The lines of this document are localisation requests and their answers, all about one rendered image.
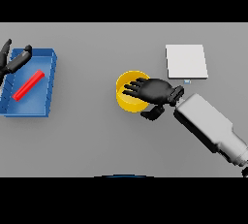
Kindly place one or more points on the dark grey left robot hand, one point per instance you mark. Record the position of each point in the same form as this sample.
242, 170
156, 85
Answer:
16, 61

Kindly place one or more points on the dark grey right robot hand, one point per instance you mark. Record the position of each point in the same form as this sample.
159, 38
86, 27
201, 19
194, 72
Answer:
154, 89

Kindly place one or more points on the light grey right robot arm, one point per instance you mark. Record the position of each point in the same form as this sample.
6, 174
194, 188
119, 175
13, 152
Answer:
208, 125

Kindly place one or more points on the red beaker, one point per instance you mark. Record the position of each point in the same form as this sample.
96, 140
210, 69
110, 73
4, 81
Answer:
28, 85

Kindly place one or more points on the yellow bowl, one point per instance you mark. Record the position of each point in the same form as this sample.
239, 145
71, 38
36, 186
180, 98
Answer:
129, 102

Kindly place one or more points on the pale square measuring scale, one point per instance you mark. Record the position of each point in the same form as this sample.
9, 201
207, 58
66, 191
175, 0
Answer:
186, 61

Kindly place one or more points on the blue plastic tray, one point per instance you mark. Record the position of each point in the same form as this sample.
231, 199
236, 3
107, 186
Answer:
29, 84

